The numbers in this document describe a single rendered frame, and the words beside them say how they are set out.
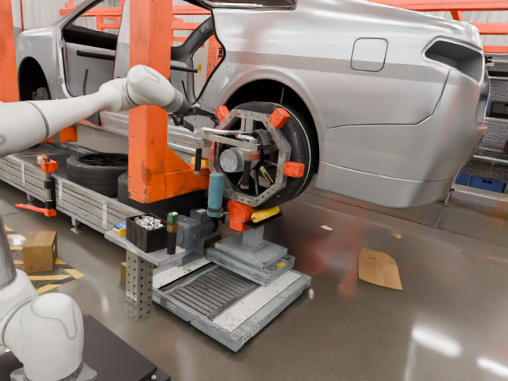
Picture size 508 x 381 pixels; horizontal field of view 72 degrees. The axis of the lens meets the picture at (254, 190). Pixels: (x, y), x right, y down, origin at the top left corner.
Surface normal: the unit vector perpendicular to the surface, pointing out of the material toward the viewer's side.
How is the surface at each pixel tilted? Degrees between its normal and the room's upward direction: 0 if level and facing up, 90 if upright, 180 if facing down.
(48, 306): 8
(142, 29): 90
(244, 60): 90
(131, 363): 3
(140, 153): 90
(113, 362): 3
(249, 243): 90
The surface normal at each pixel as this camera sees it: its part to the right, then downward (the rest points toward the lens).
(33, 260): 0.36, 0.30
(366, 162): -0.57, 0.17
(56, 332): 0.62, -0.01
